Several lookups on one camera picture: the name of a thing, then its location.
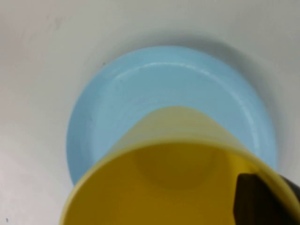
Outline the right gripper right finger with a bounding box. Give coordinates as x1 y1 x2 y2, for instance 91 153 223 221
280 176 300 200

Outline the light blue round plate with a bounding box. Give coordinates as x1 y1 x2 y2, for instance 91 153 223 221
66 45 278 188

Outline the yellow plastic cup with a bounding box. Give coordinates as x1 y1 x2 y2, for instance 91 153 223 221
58 105 300 225

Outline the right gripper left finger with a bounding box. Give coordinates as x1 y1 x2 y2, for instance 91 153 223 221
233 173 300 225

